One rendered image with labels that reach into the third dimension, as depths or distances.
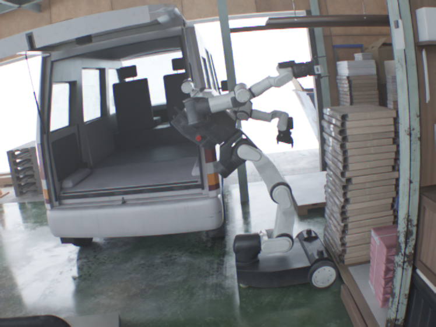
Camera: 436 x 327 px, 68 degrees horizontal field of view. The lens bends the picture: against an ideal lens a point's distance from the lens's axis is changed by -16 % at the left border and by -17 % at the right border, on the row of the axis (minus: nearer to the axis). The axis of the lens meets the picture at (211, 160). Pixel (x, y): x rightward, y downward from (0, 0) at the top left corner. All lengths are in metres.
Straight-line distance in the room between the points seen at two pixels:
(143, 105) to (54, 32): 3.02
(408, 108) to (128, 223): 2.13
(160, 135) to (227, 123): 2.48
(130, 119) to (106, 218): 2.08
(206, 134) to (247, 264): 0.88
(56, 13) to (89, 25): 3.58
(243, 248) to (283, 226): 0.29
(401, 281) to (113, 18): 1.69
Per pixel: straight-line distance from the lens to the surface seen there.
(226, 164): 2.28
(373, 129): 2.32
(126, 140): 4.72
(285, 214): 2.41
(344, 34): 4.88
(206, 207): 2.72
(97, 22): 1.69
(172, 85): 4.55
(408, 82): 1.41
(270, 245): 2.45
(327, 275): 2.44
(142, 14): 1.65
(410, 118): 1.43
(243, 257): 2.50
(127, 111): 4.70
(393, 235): 2.11
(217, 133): 2.21
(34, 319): 1.20
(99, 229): 2.94
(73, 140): 3.62
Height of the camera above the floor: 1.37
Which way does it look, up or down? 12 degrees down
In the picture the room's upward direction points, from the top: 7 degrees counter-clockwise
